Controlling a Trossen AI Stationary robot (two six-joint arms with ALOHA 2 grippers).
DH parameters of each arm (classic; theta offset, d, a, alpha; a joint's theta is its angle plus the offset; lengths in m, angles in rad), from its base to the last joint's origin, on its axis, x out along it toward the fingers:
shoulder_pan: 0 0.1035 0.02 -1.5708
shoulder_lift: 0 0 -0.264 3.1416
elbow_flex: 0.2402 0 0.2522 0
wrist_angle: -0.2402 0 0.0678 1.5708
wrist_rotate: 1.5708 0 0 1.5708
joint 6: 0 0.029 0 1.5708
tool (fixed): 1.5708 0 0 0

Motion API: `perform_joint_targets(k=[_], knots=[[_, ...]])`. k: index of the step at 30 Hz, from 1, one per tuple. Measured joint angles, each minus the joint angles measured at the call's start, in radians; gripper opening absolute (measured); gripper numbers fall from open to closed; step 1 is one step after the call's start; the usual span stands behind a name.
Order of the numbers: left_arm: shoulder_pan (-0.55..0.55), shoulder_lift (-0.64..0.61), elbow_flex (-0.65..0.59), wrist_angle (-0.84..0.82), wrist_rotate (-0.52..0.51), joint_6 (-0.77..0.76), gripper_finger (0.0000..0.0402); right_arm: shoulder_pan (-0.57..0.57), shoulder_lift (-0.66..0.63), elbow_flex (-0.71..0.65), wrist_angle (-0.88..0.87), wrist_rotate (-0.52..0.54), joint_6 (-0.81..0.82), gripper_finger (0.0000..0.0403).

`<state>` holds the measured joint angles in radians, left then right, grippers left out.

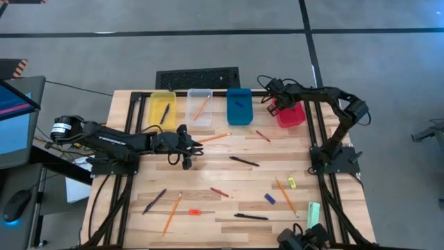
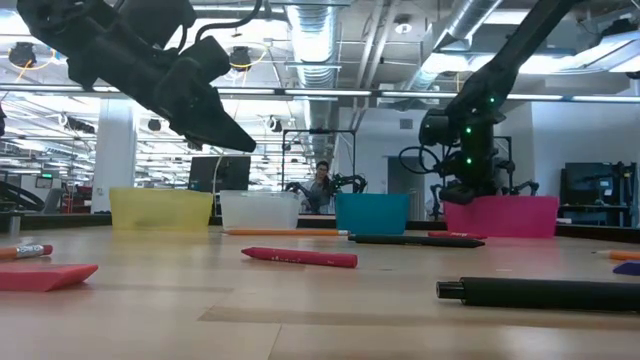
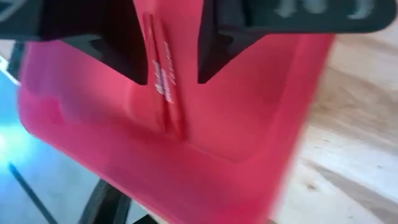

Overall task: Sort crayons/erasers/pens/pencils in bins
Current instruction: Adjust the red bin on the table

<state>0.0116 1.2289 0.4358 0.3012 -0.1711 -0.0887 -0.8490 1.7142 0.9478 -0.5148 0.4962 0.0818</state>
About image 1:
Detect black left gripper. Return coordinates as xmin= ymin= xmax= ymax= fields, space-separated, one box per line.
xmin=157 ymin=125 xmax=205 ymax=171

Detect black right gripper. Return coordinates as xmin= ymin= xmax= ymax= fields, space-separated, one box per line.
xmin=266 ymin=78 xmax=296 ymax=117

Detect orange pencil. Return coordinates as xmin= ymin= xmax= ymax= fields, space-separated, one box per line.
xmin=162 ymin=192 xmax=183 ymax=238
xmin=275 ymin=178 xmax=300 ymax=219
xmin=192 ymin=94 xmax=212 ymax=122
xmin=197 ymin=132 xmax=232 ymax=144

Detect blue pen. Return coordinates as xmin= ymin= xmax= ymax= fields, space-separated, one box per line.
xmin=159 ymin=103 xmax=171 ymax=125

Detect black pen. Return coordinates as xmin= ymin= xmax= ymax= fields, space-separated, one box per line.
xmin=228 ymin=156 xmax=260 ymax=167
xmin=234 ymin=212 xmax=270 ymax=221

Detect purple pen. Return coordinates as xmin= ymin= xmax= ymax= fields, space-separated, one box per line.
xmin=142 ymin=188 xmax=168 ymax=215

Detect red plastic bin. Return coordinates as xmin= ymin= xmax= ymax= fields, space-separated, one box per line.
xmin=275 ymin=100 xmax=307 ymax=128

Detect clear plastic bin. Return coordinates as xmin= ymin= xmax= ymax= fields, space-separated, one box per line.
xmin=185 ymin=88 xmax=214 ymax=128

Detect blue plastic bin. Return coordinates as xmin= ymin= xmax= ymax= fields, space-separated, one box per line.
xmin=225 ymin=87 xmax=254 ymax=126

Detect yellow plastic bin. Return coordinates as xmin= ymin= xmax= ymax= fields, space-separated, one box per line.
xmin=148 ymin=90 xmax=178 ymax=131

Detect black perforated floor mat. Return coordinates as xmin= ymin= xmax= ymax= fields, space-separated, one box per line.
xmin=155 ymin=67 xmax=241 ymax=90

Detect black floor tape strip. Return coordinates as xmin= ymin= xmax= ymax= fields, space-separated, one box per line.
xmin=0 ymin=26 xmax=444 ymax=38
xmin=298 ymin=0 xmax=324 ymax=90

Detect large green eraser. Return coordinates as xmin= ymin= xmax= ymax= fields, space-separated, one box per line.
xmin=307 ymin=201 xmax=321 ymax=228

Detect white box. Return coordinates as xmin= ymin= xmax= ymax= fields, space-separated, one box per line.
xmin=65 ymin=156 xmax=94 ymax=204

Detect black diagonal desk bar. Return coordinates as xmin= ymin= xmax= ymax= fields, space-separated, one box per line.
xmin=29 ymin=145 xmax=94 ymax=185

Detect grey stand legs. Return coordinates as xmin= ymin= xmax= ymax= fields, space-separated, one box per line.
xmin=411 ymin=117 xmax=444 ymax=144

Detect monitor with blue screen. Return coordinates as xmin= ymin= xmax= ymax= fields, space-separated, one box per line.
xmin=0 ymin=75 xmax=46 ymax=170

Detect black computer mouse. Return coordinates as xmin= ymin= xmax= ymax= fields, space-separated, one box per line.
xmin=2 ymin=189 xmax=33 ymax=224

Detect dark operator desk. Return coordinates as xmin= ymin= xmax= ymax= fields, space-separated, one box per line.
xmin=0 ymin=162 xmax=48 ymax=250

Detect black orange-striped floor mat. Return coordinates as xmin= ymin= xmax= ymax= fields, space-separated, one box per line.
xmin=0 ymin=58 xmax=28 ymax=80
xmin=0 ymin=0 xmax=48 ymax=5

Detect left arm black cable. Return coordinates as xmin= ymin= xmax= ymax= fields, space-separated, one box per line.
xmin=138 ymin=124 xmax=205 ymax=167

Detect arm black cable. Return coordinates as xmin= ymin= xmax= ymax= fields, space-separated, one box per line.
xmin=257 ymin=74 xmax=279 ymax=93
xmin=138 ymin=124 xmax=205 ymax=167

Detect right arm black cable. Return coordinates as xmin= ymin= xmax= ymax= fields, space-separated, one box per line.
xmin=257 ymin=74 xmax=279 ymax=93

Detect black aluminium rig frame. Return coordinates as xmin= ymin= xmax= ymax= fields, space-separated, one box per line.
xmin=80 ymin=90 xmax=379 ymax=250

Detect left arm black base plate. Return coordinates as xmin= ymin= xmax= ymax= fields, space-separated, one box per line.
xmin=90 ymin=147 xmax=142 ymax=176

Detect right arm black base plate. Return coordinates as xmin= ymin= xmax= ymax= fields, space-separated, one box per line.
xmin=309 ymin=144 xmax=361 ymax=174

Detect thin black floor cable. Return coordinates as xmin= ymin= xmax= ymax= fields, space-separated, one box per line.
xmin=44 ymin=80 xmax=114 ymax=97

